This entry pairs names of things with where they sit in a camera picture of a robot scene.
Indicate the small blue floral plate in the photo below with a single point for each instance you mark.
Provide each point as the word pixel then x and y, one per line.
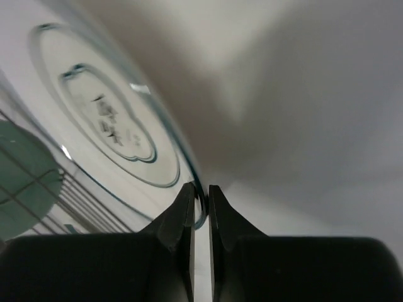
pixel 30 180

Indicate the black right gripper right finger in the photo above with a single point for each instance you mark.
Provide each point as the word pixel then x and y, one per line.
pixel 248 265

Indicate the grey wire dish rack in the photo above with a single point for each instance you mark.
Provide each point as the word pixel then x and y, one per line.
pixel 77 210

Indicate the white plate with blue rim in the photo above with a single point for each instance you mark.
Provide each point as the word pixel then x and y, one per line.
pixel 85 95

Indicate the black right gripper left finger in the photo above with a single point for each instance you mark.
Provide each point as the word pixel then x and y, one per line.
pixel 154 264

